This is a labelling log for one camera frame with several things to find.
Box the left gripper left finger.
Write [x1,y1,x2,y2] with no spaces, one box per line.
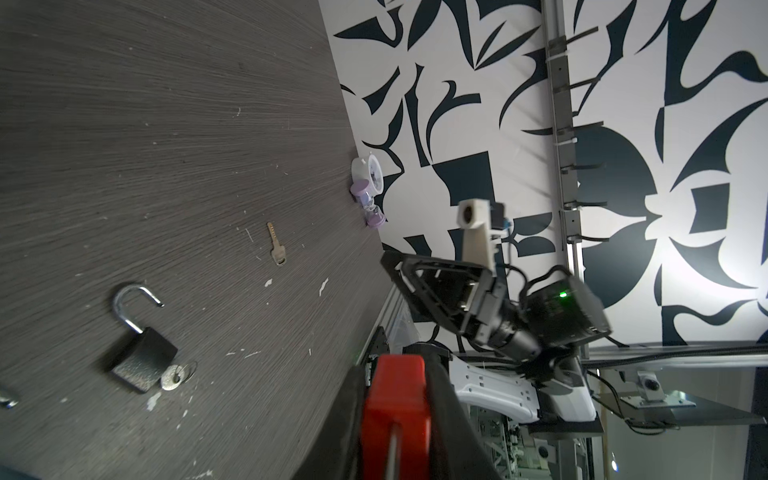
[293,365,366,480]

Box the red padlock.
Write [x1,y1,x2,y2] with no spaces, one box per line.
[361,354,431,479]

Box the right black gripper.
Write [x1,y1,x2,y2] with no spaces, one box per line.
[380,250,510,342]

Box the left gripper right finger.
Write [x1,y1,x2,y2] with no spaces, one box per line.
[422,354,500,479]

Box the small brass key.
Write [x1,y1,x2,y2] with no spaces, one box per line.
[267,222,287,266]

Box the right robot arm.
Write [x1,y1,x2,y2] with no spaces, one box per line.
[381,251,611,423]

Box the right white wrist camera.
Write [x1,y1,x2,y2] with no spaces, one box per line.
[457,198,508,275]

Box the small black padlock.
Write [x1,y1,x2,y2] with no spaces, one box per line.
[109,283,198,394]

